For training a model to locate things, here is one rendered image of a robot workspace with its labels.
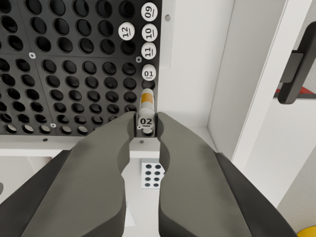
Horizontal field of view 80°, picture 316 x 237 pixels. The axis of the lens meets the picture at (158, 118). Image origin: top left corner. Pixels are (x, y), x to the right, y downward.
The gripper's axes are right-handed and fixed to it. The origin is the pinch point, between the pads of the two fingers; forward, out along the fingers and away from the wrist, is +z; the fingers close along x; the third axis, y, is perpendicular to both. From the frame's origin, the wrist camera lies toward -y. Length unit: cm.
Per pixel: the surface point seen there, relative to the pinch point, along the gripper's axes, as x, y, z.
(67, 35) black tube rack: -6.8, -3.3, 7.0
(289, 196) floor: 132, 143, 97
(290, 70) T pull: 12.6, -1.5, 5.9
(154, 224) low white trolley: 3, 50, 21
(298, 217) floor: 156, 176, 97
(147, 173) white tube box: 0.2, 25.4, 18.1
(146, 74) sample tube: -0.1, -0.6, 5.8
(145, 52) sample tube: -0.3, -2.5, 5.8
